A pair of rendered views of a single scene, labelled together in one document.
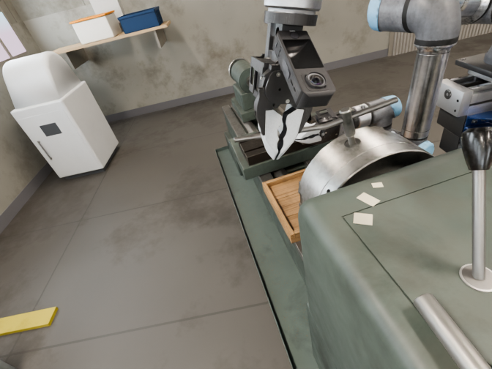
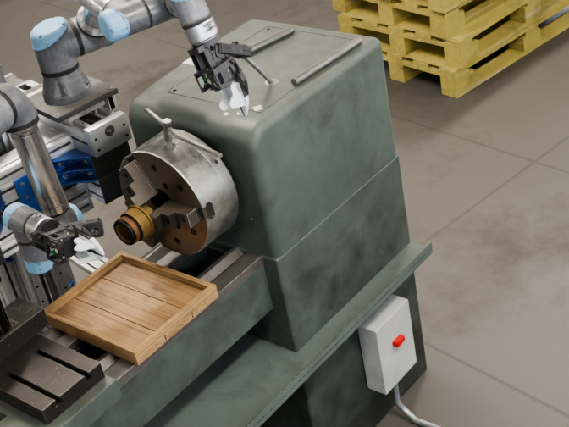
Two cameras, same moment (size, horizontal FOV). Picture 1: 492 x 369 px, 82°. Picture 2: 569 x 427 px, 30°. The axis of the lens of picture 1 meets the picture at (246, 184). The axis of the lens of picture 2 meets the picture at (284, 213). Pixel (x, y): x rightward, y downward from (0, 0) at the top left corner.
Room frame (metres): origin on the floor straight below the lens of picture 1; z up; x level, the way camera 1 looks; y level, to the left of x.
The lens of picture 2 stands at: (1.84, 1.78, 2.48)
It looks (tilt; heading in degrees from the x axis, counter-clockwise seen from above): 32 degrees down; 231
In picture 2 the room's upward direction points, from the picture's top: 12 degrees counter-clockwise
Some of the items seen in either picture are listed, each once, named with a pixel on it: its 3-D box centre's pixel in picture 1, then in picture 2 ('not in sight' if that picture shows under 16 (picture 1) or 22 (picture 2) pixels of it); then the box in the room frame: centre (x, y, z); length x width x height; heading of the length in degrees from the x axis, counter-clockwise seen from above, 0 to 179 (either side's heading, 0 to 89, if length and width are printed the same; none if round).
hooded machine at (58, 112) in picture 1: (64, 116); not in sight; (3.36, 1.84, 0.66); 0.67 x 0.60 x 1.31; 179
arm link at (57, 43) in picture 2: not in sight; (54, 43); (0.36, -0.94, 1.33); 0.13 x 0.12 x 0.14; 166
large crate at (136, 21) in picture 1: (141, 20); not in sight; (4.25, 0.76, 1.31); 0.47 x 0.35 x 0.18; 87
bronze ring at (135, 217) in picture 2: not in sight; (136, 224); (0.66, -0.27, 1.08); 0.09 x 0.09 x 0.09; 6
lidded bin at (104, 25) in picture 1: (97, 27); not in sight; (4.28, 1.32, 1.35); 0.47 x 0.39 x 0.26; 87
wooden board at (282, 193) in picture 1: (321, 194); (129, 304); (0.75, -0.26, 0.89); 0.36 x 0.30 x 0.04; 96
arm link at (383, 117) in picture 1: (381, 110); (24, 221); (0.84, -0.51, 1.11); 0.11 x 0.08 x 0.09; 92
